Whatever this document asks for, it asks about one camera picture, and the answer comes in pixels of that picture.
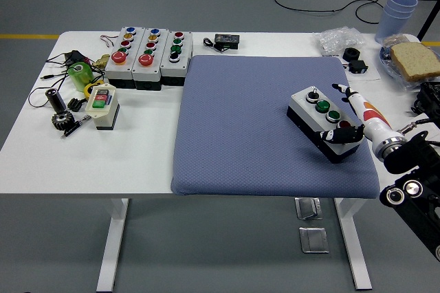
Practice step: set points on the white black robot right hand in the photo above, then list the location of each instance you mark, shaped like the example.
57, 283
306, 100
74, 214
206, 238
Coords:
373, 121

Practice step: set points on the grey four-button control box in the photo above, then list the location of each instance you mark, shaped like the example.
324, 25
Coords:
309, 107

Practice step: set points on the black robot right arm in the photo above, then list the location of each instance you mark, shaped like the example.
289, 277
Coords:
412, 148

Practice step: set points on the grey four-button selector box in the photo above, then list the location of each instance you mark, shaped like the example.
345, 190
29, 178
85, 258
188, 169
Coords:
172, 69

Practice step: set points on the grey five-button emergency stop box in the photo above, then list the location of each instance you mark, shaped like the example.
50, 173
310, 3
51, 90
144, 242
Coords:
115, 71
146, 73

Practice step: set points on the white paper sheet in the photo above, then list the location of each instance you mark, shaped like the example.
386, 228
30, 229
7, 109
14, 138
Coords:
373, 74

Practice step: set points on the small black servo block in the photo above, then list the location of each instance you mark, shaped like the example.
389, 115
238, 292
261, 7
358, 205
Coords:
357, 66

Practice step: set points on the black device box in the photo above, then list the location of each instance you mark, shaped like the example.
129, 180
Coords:
429, 97

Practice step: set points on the blue plate in clear wrap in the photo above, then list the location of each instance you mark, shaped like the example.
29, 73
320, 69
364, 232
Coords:
385, 57

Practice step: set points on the light bread slice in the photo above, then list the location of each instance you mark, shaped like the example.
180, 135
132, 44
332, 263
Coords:
416, 59

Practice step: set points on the clear plastic bag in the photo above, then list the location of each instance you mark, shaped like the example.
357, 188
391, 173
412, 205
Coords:
335, 40

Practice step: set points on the stack of blue cups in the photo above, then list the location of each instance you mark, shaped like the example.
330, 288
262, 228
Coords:
395, 14

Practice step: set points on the metal floor socket plate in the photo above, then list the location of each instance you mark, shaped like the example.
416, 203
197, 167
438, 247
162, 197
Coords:
307, 208
313, 239

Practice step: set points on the white table leg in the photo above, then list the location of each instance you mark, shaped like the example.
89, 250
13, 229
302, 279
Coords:
113, 245
354, 245

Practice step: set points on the blue-grey padded mat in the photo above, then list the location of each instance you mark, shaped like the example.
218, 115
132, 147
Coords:
240, 100

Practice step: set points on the black digital meter module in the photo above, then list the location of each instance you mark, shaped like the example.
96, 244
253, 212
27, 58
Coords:
227, 39

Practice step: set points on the brass fitting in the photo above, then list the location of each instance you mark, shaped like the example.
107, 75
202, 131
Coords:
101, 62

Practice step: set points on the yellow tape roll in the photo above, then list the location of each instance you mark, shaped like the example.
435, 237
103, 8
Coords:
88, 89

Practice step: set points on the translucent green tape roll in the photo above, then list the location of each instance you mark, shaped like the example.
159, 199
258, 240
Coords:
80, 81

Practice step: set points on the small black toothed part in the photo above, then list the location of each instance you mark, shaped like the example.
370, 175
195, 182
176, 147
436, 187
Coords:
74, 104

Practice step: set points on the black power adapter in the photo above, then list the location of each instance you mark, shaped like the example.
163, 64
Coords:
75, 57

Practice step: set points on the black bevel gear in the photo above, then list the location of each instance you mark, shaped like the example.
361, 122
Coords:
63, 121

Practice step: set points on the black metal cylinder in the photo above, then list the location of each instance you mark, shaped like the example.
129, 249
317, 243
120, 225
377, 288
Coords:
56, 102

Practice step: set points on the black metal frame stand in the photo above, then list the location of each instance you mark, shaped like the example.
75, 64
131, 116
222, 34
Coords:
429, 18

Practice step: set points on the cream red-green switch box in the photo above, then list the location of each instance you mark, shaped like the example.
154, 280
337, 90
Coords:
103, 117

